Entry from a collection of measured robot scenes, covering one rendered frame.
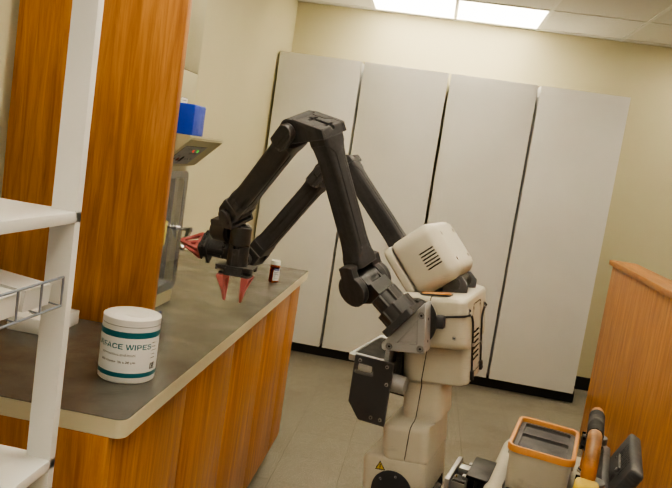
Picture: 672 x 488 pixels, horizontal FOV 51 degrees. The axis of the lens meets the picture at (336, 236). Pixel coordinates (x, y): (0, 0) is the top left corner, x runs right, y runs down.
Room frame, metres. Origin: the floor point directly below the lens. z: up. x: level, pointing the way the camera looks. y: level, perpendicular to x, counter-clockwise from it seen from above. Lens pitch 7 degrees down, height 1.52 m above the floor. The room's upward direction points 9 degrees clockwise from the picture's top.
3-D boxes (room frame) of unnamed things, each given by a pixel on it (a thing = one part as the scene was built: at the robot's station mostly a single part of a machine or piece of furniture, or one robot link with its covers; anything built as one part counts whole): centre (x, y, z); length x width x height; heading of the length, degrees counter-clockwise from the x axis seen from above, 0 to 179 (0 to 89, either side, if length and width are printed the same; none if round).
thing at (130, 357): (1.58, 0.44, 1.01); 0.13 x 0.13 x 0.15
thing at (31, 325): (1.86, 0.75, 0.96); 0.16 x 0.12 x 0.04; 174
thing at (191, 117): (2.11, 0.50, 1.55); 0.10 x 0.10 x 0.09; 83
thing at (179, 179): (2.20, 0.54, 1.19); 0.30 x 0.01 x 0.40; 173
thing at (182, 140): (2.20, 0.49, 1.46); 0.32 x 0.11 x 0.10; 173
